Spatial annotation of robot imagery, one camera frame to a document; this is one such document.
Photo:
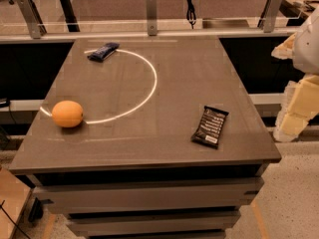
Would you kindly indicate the orange fruit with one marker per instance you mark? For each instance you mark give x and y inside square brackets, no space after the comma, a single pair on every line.
[67,114]

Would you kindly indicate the blue rxbar wrapper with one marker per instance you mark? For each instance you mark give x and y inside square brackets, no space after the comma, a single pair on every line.
[102,53]

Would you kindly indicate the middle metal bracket post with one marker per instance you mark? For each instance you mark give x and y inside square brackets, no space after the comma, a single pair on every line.
[152,24]

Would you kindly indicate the right metal bracket post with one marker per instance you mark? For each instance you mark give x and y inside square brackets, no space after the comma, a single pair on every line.
[270,15]

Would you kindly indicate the metal bracket post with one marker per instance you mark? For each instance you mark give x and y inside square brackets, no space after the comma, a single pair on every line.
[30,18]
[152,24]
[270,15]

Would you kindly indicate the clear acrylic barrier panel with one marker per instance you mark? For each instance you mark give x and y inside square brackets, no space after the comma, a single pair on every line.
[218,24]

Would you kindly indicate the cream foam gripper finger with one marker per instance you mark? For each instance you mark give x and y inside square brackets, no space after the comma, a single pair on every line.
[284,50]
[300,104]

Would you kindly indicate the left metal bracket post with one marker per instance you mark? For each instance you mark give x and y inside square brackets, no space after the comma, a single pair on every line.
[30,18]

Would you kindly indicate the grey table with drawers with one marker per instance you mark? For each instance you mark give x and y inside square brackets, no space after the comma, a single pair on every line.
[129,170]

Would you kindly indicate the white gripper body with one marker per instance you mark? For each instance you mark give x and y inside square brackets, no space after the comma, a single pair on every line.
[307,49]

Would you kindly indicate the wooden box lower left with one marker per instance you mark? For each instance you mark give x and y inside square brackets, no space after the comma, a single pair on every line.
[14,195]

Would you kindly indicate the black snack bar wrapper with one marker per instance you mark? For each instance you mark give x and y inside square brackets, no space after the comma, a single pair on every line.
[210,127]

